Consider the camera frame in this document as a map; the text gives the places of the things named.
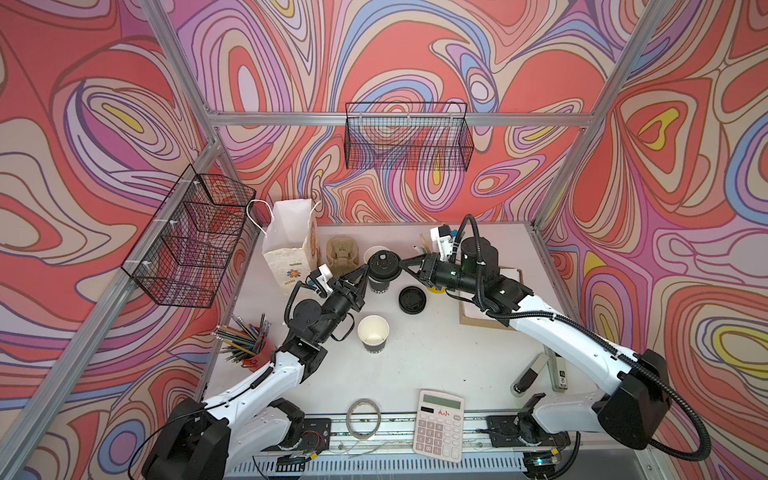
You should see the aluminium frame rail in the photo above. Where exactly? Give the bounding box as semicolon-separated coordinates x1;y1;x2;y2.
207;112;593;127

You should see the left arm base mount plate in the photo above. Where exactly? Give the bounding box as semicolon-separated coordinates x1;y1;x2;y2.
248;397;332;454

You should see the black wire basket wall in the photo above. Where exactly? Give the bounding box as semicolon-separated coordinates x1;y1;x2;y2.
344;100;474;172
121;166;256;308

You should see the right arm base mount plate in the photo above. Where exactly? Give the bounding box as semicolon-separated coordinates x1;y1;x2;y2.
482;393;571;449

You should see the white desk calculator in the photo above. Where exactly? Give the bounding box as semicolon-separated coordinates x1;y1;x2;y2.
412;390;465;464

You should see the stack of black cup lids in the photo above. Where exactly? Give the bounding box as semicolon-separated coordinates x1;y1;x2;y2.
398;286;427;315

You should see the brown napkin holder box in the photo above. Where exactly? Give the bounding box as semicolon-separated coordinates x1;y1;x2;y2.
459;267;523;330

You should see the silver black stapler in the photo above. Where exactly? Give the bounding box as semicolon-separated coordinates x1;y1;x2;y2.
511;350;570;397

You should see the black white paper coffee cup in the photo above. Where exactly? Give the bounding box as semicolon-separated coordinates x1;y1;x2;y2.
357;315;390;354

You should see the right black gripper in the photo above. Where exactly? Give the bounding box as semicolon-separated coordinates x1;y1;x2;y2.
399;253;483;296

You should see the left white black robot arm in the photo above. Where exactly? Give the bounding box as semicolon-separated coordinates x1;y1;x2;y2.
140;265;369;479

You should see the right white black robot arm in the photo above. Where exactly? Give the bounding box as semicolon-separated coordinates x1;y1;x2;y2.
399;218;712;462

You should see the white paper takeout bag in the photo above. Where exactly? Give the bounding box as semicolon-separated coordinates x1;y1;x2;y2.
246;199;319;294

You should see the black wire basket left wall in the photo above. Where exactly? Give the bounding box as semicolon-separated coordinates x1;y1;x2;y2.
121;166;256;308

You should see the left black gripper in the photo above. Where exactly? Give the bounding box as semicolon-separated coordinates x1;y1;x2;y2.
315;267;371;348

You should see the cup of coloured pencils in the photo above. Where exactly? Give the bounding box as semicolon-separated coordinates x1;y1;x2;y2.
213;314;275;372

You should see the black wire basket back wall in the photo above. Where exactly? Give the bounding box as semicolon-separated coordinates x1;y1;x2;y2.
344;100;474;172

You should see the stack of paper coffee cups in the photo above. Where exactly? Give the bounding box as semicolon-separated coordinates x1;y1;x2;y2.
366;246;392;294

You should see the bundle of wrapped straws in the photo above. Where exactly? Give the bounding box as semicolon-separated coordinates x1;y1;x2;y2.
414;231;440;254

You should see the black plastic cup lid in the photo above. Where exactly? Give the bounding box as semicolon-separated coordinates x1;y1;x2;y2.
367;249;402;283

